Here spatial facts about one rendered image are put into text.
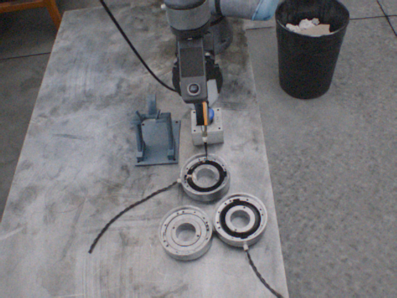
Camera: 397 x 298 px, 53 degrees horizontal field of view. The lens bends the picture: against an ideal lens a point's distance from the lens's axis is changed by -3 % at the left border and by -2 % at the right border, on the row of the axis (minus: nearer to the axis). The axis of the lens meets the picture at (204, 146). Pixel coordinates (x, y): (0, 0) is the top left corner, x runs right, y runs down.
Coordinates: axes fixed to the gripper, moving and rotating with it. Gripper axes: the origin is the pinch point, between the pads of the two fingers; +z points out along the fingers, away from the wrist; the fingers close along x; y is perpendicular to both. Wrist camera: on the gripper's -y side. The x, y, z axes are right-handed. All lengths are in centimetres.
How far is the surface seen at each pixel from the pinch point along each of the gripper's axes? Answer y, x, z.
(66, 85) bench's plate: 24.1, 40.1, 13.0
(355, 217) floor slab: 20, -53, 93
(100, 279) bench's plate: -31.1, 20.9, 13.1
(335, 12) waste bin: 109, -56, 56
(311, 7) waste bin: 116, -46, 58
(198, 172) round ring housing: -9.0, 1.8, 10.9
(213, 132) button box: 0.4, -1.6, 9.0
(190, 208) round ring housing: -18.2, 3.3, 9.6
